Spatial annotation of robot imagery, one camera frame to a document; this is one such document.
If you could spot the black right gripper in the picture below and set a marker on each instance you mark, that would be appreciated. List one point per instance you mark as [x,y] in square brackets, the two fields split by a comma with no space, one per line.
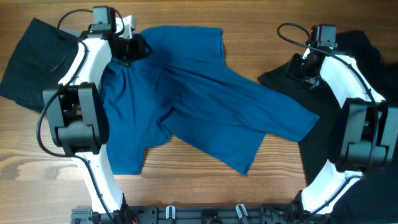
[291,70]

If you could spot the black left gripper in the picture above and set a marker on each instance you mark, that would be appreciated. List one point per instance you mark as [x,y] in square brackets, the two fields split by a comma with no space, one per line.
[138,51]

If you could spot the blue polo shirt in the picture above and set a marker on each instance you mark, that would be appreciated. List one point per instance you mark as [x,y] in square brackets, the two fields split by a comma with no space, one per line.
[183,88]

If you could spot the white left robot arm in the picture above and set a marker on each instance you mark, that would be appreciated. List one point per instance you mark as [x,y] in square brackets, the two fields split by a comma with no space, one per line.
[77,120]

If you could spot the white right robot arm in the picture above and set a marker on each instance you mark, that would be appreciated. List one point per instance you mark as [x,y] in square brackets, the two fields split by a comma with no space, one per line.
[355,134]

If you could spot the grey mesh garment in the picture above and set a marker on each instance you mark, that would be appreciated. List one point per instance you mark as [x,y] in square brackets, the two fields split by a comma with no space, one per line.
[72,32]

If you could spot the dark green folded garment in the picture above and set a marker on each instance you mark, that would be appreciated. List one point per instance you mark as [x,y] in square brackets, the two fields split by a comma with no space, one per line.
[40,59]

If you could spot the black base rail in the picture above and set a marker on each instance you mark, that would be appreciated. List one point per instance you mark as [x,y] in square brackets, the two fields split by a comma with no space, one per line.
[198,215]

